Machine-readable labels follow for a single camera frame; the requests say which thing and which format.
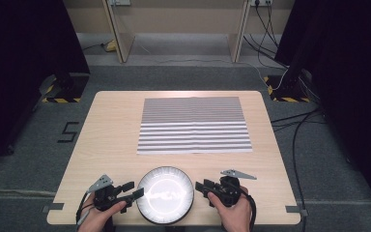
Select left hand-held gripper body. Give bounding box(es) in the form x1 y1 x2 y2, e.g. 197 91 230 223
87 175 133 213

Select wooden desk leg panel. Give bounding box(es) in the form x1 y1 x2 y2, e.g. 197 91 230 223
227 0 251 64
101 0 136 64

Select black curtain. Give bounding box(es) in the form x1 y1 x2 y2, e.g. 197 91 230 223
0 0 91 173
274 0 371 221

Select grey tape piece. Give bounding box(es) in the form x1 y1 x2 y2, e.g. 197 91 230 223
285 205 309 218
42 202 65 214

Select person's left hand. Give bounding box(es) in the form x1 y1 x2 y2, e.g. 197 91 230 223
78 201 128 232

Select black outlet cables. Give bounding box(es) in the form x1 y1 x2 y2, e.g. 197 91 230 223
243 3 289 70

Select white floor cable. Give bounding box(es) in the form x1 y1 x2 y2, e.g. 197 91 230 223
134 40 290 92

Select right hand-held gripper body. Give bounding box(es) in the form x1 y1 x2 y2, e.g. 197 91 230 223
207 169 258 208

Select black stand base hazard tape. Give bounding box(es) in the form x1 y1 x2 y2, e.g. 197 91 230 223
41 72 91 104
263 74 312 103

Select black floor cable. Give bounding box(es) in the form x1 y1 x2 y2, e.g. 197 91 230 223
270 108 327 232

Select person's right hand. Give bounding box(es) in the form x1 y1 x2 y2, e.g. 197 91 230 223
207 188 253 232

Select grey striped placemat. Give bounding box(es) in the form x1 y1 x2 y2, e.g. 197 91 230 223
136 97 253 155

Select yellow object on floor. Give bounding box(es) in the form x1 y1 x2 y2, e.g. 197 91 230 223
104 39 118 53

